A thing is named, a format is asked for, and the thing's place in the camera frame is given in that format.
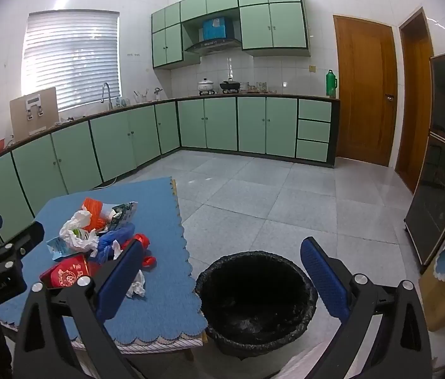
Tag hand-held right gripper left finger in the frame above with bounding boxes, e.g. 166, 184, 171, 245
12, 240, 148, 379

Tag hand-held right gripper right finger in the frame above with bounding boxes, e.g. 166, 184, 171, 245
300, 237, 433, 379

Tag green carton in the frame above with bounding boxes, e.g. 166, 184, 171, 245
104, 201, 139, 232

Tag black trash bin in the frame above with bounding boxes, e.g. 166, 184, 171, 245
195, 250, 318, 361

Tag orange foam fruit net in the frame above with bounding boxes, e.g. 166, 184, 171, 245
81, 197, 106, 232

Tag small crumpled white tissue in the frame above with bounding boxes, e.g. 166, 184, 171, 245
125, 269, 147, 298

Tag light blue carton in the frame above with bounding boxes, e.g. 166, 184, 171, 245
46, 235, 73, 261

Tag blue plastic bag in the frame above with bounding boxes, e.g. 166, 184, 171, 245
95, 223, 136, 263

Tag red snack packet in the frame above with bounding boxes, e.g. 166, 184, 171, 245
39, 255, 102, 290

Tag large crumpled white tissue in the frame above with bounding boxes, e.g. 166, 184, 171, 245
58, 210, 100, 257

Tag blue scalloped tablecloth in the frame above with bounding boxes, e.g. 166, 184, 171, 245
0, 177, 209, 344

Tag cardboard board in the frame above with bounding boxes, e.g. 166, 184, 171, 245
9, 87, 60, 143

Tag black glass cabinet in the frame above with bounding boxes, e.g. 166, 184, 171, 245
404, 48, 445, 274

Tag steel kitchen faucet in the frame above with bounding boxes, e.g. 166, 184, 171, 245
101, 82, 113, 111

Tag green base cabinets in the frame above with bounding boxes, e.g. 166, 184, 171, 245
0, 97, 340, 245

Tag white window blinds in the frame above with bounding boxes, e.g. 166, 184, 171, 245
21, 10, 121, 112

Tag green thermos jug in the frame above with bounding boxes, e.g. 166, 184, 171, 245
326, 69, 338, 98

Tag closed wooden door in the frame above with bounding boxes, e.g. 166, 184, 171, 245
333, 15, 398, 167

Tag range hood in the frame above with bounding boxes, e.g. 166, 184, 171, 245
184, 37, 243, 56

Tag blue box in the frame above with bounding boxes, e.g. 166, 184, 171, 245
202, 18, 234, 42

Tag wooden door in frame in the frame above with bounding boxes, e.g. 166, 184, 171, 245
395, 7, 434, 194

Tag green wall cabinets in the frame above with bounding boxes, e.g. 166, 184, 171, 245
151, 0, 311, 69

